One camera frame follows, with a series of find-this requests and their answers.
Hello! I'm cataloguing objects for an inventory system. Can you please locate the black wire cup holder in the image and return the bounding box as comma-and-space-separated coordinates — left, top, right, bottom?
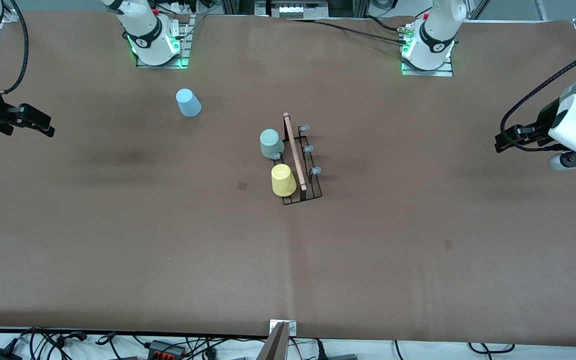
272, 112, 323, 207

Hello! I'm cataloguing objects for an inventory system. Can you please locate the yellow plastic cup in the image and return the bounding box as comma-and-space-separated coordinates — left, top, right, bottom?
271, 163, 298, 198

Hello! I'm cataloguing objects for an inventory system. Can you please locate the pale green plastic cup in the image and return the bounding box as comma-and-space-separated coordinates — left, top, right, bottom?
259, 128, 286, 161

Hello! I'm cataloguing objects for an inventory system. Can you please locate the light blue plastic cup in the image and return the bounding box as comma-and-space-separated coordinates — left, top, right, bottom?
175, 88, 202, 118

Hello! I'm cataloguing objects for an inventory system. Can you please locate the brown table mat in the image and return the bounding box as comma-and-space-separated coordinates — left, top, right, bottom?
0, 10, 576, 347

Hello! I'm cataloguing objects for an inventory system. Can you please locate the black orange connector block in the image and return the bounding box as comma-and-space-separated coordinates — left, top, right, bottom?
147, 339, 187, 359

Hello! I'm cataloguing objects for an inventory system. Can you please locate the white power strip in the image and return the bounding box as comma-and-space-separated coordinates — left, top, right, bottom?
270, 0, 329, 20

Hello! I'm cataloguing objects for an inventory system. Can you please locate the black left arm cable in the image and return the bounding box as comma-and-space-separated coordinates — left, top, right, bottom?
499, 42, 576, 151

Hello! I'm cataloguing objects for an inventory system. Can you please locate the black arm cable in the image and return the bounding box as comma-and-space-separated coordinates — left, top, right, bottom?
499, 42, 576, 151
0, 0, 30, 96

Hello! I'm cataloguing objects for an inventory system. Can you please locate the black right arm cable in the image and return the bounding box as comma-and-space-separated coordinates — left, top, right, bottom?
0, 0, 30, 96

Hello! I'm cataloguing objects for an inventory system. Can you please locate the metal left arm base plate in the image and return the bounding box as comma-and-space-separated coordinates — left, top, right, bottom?
401, 54, 455, 78

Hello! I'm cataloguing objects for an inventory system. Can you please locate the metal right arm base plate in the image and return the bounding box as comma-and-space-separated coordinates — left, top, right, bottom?
135, 14, 192, 70

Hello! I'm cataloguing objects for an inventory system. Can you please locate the short black table cable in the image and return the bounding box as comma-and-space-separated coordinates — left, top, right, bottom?
363, 14, 405, 34

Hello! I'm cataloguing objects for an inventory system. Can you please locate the long black table cable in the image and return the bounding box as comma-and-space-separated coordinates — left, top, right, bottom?
312, 19, 408, 46

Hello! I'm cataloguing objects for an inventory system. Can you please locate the black looped cable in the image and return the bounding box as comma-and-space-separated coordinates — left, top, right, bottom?
468, 342, 517, 354

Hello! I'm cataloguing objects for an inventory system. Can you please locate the black tangled cable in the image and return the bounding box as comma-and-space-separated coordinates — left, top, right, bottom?
18, 327, 141, 360

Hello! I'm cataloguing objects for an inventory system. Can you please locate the silver pole bracket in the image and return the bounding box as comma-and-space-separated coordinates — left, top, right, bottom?
269, 320, 298, 337

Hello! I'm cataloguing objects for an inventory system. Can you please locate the grey aluminium camera pole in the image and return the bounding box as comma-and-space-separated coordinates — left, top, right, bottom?
256, 321, 292, 360

